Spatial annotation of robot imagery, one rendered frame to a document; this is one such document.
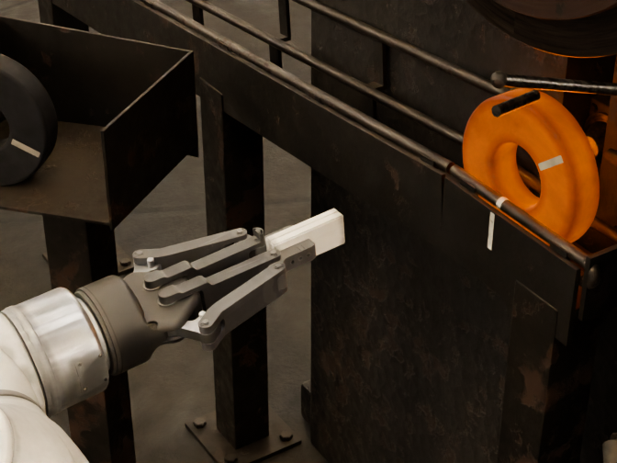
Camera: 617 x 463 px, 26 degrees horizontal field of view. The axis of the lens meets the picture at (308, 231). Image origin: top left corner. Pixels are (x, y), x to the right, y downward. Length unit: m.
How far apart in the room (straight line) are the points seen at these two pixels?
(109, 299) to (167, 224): 1.51
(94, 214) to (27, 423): 0.58
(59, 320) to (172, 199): 1.61
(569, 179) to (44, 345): 0.48
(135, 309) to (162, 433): 1.04
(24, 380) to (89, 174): 0.56
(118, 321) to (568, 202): 0.42
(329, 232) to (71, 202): 0.42
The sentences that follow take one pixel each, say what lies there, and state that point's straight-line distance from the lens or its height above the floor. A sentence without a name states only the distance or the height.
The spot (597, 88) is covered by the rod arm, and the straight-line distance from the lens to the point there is 1.09.
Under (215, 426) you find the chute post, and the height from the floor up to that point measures 0.01.
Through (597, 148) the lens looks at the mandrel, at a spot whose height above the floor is 0.74.
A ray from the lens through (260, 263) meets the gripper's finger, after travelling 1.10.
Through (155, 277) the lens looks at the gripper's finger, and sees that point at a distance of 1.08.
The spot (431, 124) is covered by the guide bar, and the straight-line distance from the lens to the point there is 1.43.
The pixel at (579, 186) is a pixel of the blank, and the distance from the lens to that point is 1.21.
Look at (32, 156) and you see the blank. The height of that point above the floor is 0.64.
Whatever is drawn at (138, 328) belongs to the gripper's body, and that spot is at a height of 0.75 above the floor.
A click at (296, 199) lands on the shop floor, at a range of 2.61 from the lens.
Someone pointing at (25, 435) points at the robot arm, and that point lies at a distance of 0.88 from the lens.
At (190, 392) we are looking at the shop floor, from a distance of 2.14.
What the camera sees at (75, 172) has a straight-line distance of 1.54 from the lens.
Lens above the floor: 1.37
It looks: 33 degrees down
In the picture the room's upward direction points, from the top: straight up
